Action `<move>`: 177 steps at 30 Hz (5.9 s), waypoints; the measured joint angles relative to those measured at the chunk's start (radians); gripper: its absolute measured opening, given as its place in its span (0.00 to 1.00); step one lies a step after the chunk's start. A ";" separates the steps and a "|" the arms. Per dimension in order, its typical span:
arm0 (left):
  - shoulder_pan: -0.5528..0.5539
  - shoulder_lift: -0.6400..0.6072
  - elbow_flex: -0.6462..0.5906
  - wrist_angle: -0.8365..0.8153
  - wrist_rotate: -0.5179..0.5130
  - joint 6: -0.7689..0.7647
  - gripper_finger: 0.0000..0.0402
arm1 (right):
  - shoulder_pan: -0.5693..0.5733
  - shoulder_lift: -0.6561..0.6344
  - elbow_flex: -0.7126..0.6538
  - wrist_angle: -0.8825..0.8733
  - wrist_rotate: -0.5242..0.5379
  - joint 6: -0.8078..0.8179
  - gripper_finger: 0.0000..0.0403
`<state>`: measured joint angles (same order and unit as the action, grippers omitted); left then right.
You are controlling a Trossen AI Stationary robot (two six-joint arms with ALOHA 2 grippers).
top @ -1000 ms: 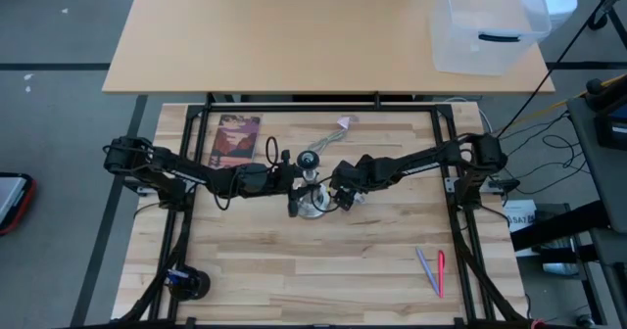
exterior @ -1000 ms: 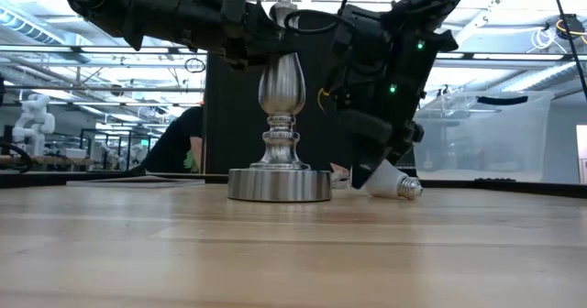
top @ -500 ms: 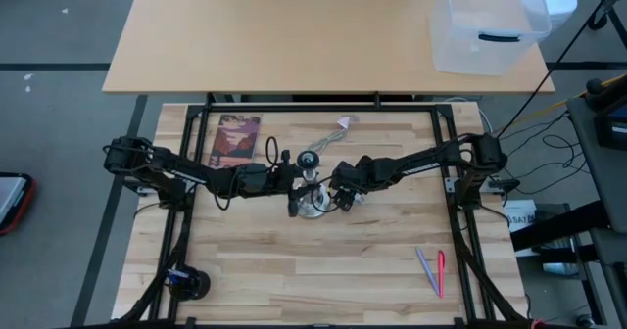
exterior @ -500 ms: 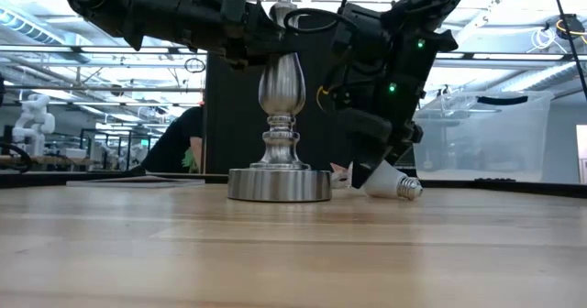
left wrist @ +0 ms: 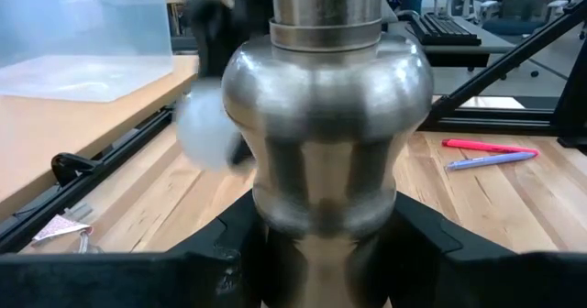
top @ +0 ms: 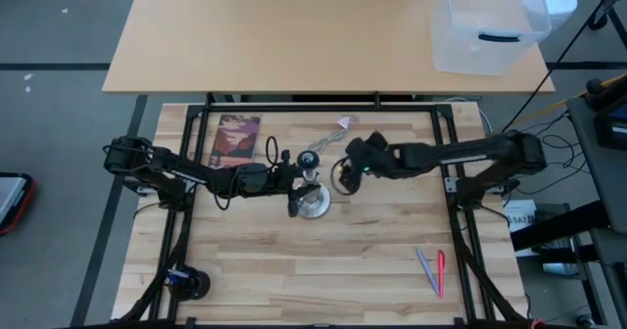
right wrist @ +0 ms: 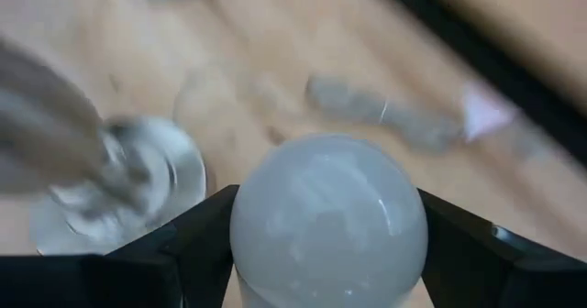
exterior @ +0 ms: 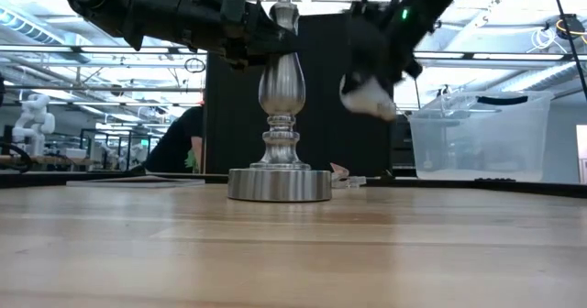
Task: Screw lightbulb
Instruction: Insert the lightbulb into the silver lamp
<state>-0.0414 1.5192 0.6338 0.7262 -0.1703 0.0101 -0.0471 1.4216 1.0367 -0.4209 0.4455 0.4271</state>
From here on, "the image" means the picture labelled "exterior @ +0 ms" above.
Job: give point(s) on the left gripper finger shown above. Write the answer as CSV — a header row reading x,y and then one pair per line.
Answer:
x,y
275,35

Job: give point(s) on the black room divider panel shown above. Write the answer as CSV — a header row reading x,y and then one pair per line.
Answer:
x,y
330,115

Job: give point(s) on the white lightbulb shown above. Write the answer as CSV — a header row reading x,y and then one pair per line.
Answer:
x,y
369,102

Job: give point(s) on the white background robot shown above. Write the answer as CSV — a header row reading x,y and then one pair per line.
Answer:
x,y
34,120

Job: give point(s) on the clear plastic storage bin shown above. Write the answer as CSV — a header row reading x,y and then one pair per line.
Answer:
x,y
481,138

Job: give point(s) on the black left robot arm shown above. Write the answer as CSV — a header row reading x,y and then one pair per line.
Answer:
x,y
151,10

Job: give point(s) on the black slanted pole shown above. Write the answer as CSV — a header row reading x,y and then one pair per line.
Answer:
x,y
568,33

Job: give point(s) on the silver metal lamp base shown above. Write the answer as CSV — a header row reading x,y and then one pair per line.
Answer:
x,y
280,88

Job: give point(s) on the flat picture booklet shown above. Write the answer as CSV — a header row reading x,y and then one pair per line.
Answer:
x,y
135,182

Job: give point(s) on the person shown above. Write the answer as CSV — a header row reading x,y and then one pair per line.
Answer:
x,y
176,143

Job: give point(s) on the black aluminium table frame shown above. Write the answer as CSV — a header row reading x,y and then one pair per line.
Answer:
x,y
504,186

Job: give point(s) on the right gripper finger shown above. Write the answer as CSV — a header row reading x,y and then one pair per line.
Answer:
x,y
351,83
399,72

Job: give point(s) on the black equipment behind bin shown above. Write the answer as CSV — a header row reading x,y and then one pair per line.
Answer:
x,y
403,147

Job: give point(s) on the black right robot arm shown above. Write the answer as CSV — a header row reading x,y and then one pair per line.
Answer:
x,y
426,5

